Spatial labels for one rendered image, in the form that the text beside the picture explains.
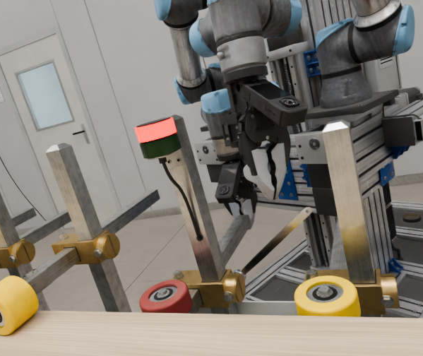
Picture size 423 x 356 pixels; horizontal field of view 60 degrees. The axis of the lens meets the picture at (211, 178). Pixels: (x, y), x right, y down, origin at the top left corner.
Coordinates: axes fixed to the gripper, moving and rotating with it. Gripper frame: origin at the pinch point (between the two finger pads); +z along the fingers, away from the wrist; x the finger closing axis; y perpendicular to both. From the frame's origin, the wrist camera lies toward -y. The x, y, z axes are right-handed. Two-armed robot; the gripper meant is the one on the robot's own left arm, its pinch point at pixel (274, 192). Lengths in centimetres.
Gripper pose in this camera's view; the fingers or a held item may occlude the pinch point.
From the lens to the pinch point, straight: 60.7
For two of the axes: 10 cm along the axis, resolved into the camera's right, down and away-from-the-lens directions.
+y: -4.2, -0.4, 9.1
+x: -8.8, 2.4, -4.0
